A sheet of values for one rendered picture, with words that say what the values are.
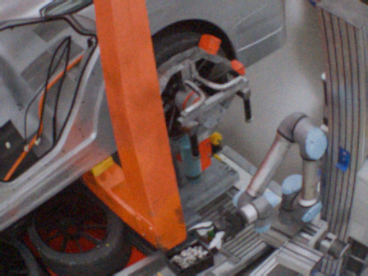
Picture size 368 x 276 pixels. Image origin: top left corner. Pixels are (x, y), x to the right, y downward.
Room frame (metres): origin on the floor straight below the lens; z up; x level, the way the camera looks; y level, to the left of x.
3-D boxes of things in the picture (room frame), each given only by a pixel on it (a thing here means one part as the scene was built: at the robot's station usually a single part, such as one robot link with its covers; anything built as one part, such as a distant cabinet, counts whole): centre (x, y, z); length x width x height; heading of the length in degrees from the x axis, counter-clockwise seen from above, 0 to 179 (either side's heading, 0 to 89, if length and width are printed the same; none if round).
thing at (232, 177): (3.24, 0.04, 0.13); 0.50 x 0.36 x 0.10; 123
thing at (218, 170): (3.24, 0.04, 0.32); 0.40 x 0.30 x 0.28; 123
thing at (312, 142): (2.12, -0.49, 1.19); 0.15 x 0.12 x 0.55; 26
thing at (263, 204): (2.00, -0.26, 1.21); 0.11 x 0.08 x 0.09; 116
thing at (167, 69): (3.10, -0.05, 0.85); 0.54 x 0.07 x 0.54; 123
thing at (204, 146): (3.13, -0.03, 0.48); 0.16 x 0.12 x 0.17; 33
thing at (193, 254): (2.32, 0.07, 0.51); 0.20 x 0.14 x 0.13; 115
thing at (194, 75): (3.05, -0.20, 1.03); 0.19 x 0.18 x 0.11; 33
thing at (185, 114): (2.94, -0.04, 1.03); 0.19 x 0.18 x 0.11; 33
